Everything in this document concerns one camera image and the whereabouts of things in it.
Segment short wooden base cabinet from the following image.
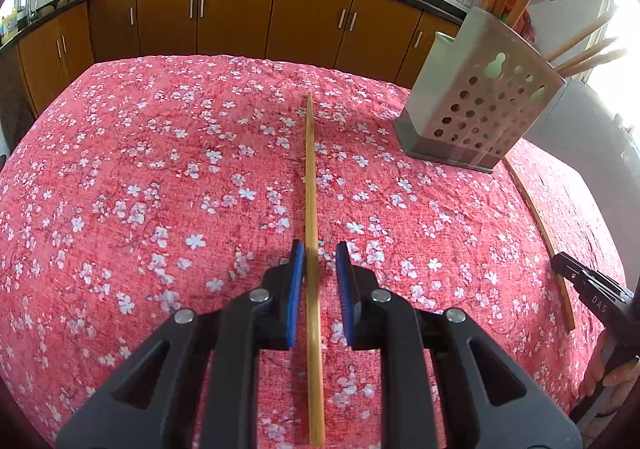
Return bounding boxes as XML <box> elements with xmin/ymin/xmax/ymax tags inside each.
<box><xmin>0</xmin><ymin>4</ymin><xmax>96</xmax><ymax>150</ymax></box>

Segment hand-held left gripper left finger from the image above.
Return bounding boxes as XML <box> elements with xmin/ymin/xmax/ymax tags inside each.
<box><xmin>55</xmin><ymin>240</ymin><xmax>306</xmax><ymax>449</ymax></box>

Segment grey perforated utensil holder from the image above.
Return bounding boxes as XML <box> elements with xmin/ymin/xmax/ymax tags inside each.
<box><xmin>392</xmin><ymin>6</ymin><xmax>568</xmax><ymax>174</ymax></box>

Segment bamboo chopstick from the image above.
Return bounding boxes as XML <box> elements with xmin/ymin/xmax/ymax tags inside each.
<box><xmin>544</xmin><ymin>11</ymin><xmax>615</xmax><ymax>64</ymax></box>
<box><xmin>554</xmin><ymin>36</ymin><xmax>621</xmax><ymax>72</ymax></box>
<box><xmin>504</xmin><ymin>156</ymin><xmax>577</xmax><ymax>332</ymax></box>
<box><xmin>562</xmin><ymin>48</ymin><xmax>630</xmax><ymax>78</ymax></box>
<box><xmin>304</xmin><ymin>91</ymin><xmax>327</xmax><ymax>447</ymax></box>

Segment bright window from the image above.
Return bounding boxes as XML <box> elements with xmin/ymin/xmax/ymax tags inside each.
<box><xmin>590</xmin><ymin>0</ymin><xmax>640</xmax><ymax>94</ymax></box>

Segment red floral tablecloth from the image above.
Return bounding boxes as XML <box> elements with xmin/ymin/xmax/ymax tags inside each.
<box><xmin>0</xmin><ymin>54</ymin><xmax>628</xmax><ymax>449</ymax></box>

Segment person's right hand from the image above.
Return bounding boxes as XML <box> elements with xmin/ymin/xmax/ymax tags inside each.
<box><xmin>582</xmin><ymin>331</ymin><xmax>640</xmax><ymax>417</ymax></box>

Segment green and yellow containers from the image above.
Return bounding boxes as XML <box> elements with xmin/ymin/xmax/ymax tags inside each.
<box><xmin>0</xmin><ymin>4</ymin><xmax>31</xmax><ymax>44</ymax></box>

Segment long wooden base cabinet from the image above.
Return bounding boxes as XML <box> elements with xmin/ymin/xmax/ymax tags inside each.
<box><xmin>87</xmin><ymin>0</ymin><xmax>463</xmax><ymax>90</ymax></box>

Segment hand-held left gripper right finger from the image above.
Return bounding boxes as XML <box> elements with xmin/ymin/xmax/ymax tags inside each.
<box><xmin>335</xmin><ymin>241</ymin><xmax>583</xmax><ymax>449</ymax></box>

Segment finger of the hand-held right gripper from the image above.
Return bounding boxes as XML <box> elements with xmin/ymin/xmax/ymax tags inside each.
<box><xmin>552</xmin><ymin>251</ymin><xmax>636</xmax><ymax>302</ymax></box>

